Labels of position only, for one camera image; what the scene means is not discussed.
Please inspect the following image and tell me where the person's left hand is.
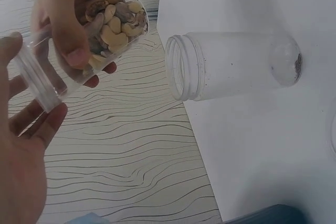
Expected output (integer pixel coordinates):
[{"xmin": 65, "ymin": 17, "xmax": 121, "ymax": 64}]
[{"xmin": 0, "ymin": 31, "xmax": 68, "ymax": 224}]

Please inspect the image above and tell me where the person's right hand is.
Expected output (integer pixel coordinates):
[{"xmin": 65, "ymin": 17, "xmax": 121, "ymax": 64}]
[{"xmin": 30, "ymin": 0, "xmax": 118, "ymax": 88}]

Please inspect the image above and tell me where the clear plastic jar with nuts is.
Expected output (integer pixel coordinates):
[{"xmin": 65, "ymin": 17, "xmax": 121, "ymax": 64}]
[{"xmin": 9, "ymin": 0, "xmax": 150, "ymax": 113}]

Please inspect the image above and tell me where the pile of mixed nuts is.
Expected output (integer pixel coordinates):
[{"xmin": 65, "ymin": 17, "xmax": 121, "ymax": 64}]
[{"xmin": 78, "ymin": 0, "xmax": 149, "ymax": 76}]

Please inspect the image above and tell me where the light blue object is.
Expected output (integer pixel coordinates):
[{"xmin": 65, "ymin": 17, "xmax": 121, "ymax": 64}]
[{"xmin": 62, "ymin": 204, "xmax": 111, "ymax": 224}]

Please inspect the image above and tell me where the empty clear plastic jar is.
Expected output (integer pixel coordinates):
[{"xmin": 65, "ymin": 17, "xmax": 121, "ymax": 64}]
[{"xmin": 164, "ymin": 31, "xmax": 303, "ymax": 102}]

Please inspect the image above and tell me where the white mat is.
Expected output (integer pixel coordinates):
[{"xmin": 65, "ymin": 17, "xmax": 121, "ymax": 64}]
[{"xmin": 156, "ymin": 0, "xmax": 336, "ymax": 224}]

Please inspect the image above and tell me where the dark grey object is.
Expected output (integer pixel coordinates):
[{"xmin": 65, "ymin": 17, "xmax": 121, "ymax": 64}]
[{"xmin": 227, "ymin": 211, "xmax": 336, "ymax": 224}]

